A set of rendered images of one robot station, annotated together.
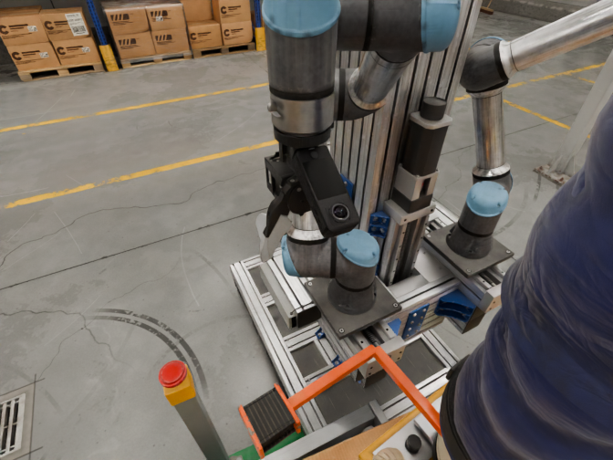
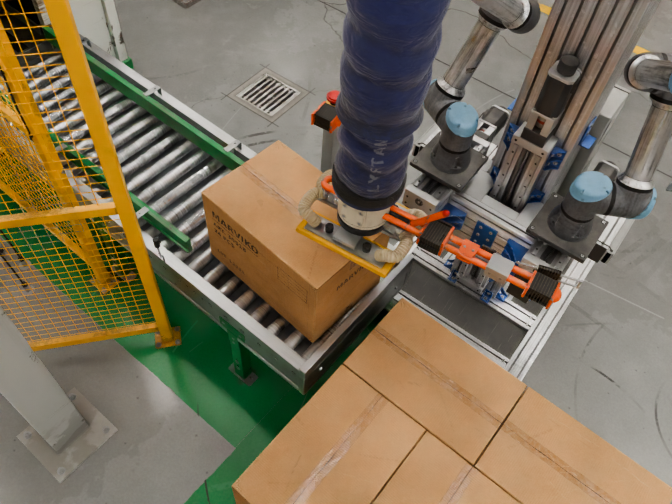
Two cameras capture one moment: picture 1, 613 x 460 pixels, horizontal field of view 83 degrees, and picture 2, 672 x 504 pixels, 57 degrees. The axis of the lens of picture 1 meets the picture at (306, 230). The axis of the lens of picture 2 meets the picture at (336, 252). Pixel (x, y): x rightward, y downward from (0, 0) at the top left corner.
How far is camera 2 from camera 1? 171 cm
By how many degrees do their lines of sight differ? 40
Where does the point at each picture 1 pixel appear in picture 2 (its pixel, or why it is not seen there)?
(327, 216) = not seen: hidden behind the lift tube
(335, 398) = (417, 275)
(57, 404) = (305, 115)
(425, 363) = (501, 342)
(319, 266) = (433, 108)
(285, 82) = not seen: outside the picture
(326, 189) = not seen: hidden behind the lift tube
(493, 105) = (653, 116)
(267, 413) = (327, 111)
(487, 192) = (592, 180)
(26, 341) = (331, 65)
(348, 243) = (457, 108)
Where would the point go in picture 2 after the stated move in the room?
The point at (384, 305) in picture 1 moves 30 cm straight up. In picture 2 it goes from (453, 179) to (473, 118)
